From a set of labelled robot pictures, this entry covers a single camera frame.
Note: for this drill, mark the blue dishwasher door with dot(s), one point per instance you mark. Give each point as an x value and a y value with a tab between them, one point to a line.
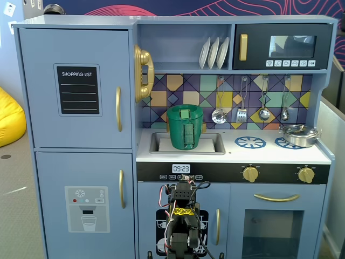
213	194

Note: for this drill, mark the gold toy telephone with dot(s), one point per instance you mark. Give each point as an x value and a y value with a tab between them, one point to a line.
144	73

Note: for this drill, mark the steel toy spoon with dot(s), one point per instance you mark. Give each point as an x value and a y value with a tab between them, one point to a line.
285	115

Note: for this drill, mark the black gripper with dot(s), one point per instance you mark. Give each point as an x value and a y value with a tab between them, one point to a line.
186	182

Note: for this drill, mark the steel toy skimmer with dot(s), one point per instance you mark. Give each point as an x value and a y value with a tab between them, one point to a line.
219	116

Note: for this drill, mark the black monitor back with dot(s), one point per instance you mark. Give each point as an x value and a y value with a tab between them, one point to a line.
335	81

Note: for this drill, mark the green plastic cup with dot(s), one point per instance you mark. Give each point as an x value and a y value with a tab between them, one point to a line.
183	126

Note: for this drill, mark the white wall socket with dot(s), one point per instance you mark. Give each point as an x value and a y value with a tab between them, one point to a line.
9	8
12	27

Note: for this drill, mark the blue shopping list cabinet door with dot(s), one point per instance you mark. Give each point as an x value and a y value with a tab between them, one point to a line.
40	121

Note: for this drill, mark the blue oven door with window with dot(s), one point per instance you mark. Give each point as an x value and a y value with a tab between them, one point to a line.
310	207

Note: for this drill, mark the black toy microwave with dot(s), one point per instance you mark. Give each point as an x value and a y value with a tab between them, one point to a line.
256	48

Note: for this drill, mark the yellow beanbag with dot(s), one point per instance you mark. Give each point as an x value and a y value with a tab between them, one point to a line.
10	121

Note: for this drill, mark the steel toy pot with lid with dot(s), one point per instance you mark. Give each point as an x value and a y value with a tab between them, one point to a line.
299	136

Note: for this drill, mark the dark round floor cover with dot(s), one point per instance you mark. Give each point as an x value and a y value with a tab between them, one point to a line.
5	156

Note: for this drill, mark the grey toy sink basin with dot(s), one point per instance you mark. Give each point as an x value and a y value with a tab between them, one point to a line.
218	147

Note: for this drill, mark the white toy plate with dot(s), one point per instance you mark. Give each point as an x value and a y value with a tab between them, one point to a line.
222	53
213	54
204	54

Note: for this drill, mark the blue toy kitchen unit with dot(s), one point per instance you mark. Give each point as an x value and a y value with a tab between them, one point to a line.
183	159

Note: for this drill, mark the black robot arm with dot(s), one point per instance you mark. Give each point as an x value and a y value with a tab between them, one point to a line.
183	221

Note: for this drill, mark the steel toy slotted spatula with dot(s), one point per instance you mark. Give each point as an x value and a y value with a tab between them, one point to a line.
241	116

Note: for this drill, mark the blue water dispenser fridge door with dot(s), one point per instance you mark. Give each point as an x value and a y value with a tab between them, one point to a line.
54	172

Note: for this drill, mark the steel toy ladle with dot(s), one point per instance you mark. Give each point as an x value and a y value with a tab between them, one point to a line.
264	114

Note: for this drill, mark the gold stove knob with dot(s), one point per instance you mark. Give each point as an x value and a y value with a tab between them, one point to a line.
306	175
250	174

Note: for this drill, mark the gold toy faucet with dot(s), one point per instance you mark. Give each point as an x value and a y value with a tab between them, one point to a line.
204	127

